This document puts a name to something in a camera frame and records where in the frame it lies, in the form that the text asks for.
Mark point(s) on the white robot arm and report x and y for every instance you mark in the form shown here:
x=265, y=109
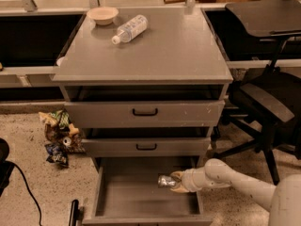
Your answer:
x=282, y=202

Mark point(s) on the wooden stick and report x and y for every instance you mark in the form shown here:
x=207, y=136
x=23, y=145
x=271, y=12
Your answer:
x=173, y=1

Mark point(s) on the black bar near drawer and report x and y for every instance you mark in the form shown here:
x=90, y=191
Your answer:
x=74, y=213

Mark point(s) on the grey top drawer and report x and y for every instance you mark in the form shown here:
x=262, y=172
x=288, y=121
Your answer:
x=144, y=114

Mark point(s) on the brown snack bag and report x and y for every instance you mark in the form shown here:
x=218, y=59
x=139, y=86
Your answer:
x=57, y=135

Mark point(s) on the blue snack bag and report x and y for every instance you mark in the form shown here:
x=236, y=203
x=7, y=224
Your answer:
x=57, y=154

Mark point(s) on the black office chair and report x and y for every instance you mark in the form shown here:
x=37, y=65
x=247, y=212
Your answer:
x=271, y=100

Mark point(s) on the small can on floor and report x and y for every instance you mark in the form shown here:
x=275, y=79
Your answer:
x=67, y=141

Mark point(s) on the grey middle drawer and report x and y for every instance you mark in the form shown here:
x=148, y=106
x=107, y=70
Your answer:
x=135, y=147

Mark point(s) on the grey open bottom drawer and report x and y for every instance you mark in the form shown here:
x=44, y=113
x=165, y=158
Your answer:
x=128, y=194

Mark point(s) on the grey drawer cabinet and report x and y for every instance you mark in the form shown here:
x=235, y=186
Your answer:
x=175, y=59

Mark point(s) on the beige bowl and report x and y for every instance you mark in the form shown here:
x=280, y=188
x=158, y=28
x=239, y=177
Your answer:
x=103, y=15

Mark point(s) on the clear plastic water bottle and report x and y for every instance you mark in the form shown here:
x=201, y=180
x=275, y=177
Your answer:
x=131, y=29

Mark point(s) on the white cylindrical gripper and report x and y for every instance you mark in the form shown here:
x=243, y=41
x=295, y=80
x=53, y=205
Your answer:
x=189, y=181

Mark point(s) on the black device at left edge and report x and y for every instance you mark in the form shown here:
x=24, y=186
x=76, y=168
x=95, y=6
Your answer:
x=6, y=167

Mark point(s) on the green chip bag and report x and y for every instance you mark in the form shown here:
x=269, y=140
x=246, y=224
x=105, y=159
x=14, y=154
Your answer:
x=59, y=118

